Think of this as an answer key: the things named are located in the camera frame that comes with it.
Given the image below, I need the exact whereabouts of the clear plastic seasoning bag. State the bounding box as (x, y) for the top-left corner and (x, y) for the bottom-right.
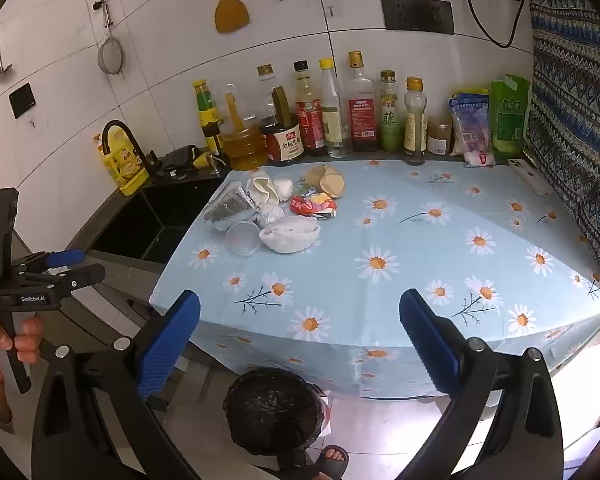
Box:
(448, 91), (497, 168)

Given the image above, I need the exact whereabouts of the slim yellow capped bottle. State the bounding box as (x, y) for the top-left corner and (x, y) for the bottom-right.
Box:
(404, 77), (428, 166)

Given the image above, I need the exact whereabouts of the person's left hand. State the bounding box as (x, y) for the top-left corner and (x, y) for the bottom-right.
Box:
(0, 314), (45, 411)

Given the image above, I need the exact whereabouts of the metal ladle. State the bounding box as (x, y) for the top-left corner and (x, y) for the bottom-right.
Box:
(0, 20), (14, 78)

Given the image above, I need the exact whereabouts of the white paper cup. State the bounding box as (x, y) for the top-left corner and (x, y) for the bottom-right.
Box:
(247, 176), (281, 206)

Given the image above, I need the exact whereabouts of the black sink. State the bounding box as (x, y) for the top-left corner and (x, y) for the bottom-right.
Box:
(90, 175), (231, 266)

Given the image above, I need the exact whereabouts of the dark soy sauce jug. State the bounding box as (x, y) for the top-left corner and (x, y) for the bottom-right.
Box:
(260, 86), (302, 166)

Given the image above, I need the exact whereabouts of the yellow dish soap bottle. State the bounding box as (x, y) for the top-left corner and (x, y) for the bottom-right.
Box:
(94, 132), (151, 196)

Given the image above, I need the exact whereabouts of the black slide sandal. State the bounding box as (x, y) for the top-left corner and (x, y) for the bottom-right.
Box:
(280, 444), (351, 480)

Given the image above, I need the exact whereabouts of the clear bottle gold cap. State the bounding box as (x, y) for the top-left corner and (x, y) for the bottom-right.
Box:
(256, 64), (278, 121)

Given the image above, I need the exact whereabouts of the crushed beige paper cup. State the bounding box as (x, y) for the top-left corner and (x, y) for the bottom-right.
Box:
(305, 164), (346, 198)

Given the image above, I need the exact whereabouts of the black cloth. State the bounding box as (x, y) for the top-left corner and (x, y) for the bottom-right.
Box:
(161, 145), (203, 173)

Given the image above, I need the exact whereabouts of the silver foil packet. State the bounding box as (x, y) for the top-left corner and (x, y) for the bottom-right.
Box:
(203, 180), (261, 231)

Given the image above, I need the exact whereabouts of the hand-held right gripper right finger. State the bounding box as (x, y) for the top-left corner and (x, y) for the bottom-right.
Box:
(398, 288), (573, 480)

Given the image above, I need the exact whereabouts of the black capped red label bottle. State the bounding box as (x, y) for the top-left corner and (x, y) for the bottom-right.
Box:
(292, 60), (327, 157)

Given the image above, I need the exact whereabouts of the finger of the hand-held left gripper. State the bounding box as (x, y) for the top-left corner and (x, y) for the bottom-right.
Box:
(27, 263), (107, 295)
(12, 248), (85, 274)

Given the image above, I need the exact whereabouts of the white phone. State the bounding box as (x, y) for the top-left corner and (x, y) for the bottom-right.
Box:
(507, 158), (553, 197)

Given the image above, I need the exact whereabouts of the black wall switch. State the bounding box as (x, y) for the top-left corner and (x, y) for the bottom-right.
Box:
(8, 82), (36, 120)

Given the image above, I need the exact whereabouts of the red snack wrapper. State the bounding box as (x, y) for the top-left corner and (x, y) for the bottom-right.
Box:
(289, 192), (338, 221)

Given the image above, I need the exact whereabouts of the green bottle gold cap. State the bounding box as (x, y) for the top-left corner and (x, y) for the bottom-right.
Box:
(378, 70), (406, 152)

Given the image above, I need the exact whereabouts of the daisy print tablecloth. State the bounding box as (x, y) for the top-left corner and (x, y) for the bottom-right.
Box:
(149, 157), (600, 401)

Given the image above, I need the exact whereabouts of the yellow cooking oil jug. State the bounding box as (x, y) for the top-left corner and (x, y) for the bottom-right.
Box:
(221, 91), (270, 172)

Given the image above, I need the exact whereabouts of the black-bagged trash bin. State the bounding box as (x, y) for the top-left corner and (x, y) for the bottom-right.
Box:
(223, 366), (331, 461)

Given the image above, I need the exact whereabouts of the white tissue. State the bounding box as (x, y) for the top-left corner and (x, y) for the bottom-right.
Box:
(258, 216), (322, 254)

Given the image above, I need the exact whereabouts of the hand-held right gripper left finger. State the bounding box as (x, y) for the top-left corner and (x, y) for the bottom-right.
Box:
(30, 289), (216, 480)

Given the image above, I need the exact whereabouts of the small glass jar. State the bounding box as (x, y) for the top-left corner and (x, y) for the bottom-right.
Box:
(426, 117), (453, 156)

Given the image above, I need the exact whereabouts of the black wall socket panel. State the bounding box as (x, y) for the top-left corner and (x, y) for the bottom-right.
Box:
(381, 0), (455, 36)

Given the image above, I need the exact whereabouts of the black faucet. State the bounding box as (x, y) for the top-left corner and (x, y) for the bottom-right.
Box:
(101, 120), (163, 178)

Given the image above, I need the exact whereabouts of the blue patterned cloth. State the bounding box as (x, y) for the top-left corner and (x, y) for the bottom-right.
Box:
(522, 0), (600, 293)

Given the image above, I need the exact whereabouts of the metal mesh strainer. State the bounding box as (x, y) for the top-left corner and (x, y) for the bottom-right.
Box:
(97, 2), (126, 77)

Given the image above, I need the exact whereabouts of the clear bottle yellow cap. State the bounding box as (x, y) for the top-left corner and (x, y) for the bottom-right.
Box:
(319, 58), (353, 158)

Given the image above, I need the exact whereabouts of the clear plastic cup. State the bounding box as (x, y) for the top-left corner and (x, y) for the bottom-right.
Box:
(226, 221), (262, 257)

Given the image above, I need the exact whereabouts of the green plastic bag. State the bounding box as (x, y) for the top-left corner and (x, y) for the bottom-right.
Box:
(489, 75), (532, 158)

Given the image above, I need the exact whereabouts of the tall red label bottle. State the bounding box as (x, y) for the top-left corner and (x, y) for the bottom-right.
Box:
(344, 51), (380, 153)

